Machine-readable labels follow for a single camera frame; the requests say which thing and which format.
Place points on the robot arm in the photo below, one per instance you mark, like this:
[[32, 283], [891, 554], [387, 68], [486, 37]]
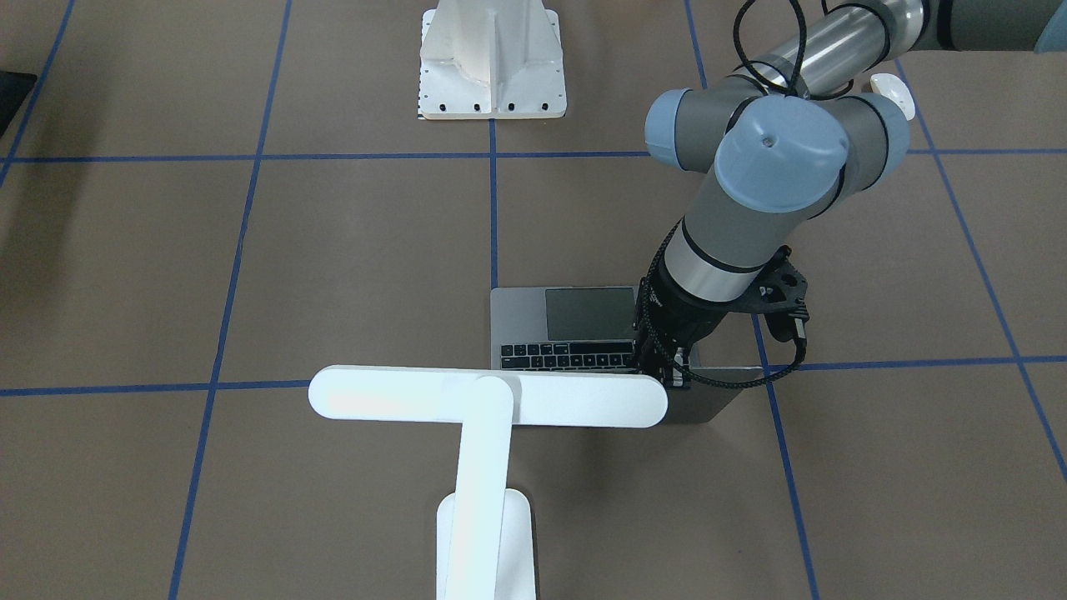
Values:
[[781, 140]]

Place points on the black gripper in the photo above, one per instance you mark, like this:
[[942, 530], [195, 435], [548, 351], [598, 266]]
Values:
[[685, 317]]

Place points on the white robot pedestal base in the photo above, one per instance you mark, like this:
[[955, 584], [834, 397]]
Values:
[[491, 60]]

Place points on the grey laptop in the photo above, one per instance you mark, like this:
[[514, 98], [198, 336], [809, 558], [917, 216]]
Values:
[[591, 330]]

